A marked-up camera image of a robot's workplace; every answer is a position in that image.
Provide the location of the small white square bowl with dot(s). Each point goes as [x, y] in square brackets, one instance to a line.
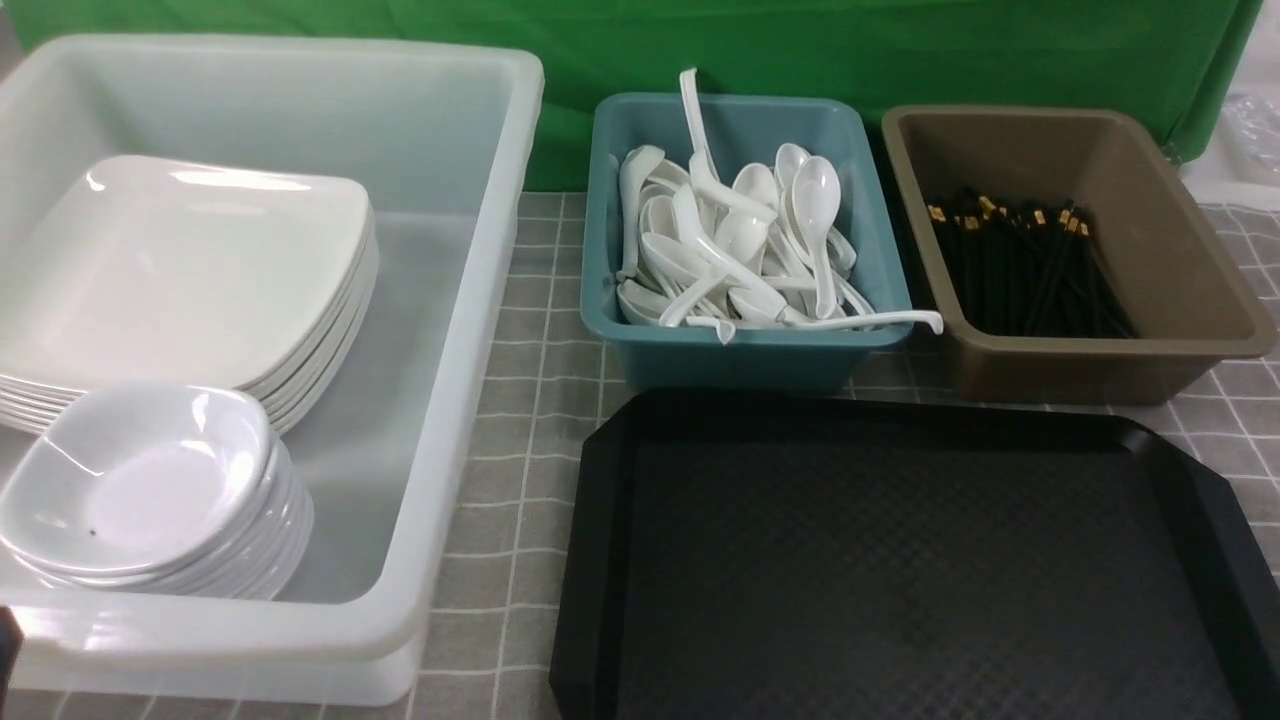
[136, 478]

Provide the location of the teal plastic bin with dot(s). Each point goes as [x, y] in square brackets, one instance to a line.
[740, 350]

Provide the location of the pile of white soup spoons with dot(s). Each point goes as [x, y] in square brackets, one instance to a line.
[765, 225]

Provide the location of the black serving tray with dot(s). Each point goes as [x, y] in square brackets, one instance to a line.
[740, 555]

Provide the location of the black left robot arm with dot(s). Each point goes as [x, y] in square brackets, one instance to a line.
[11, 642]

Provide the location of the brown plastic bin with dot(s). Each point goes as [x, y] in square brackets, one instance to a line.
[1190, 302]

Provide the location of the bundle of black chopsticks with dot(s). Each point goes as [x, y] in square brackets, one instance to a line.
[1027, 268]

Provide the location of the large white square plate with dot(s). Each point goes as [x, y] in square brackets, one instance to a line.
[153, 268]

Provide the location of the green backdrop cloth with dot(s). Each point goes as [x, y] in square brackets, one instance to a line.
[1167, 64]

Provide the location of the stack of small white bowls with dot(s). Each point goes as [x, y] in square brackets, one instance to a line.
[256, 564]

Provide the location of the large translucent white plastic tub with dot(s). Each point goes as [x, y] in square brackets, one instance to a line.
[440, 136]

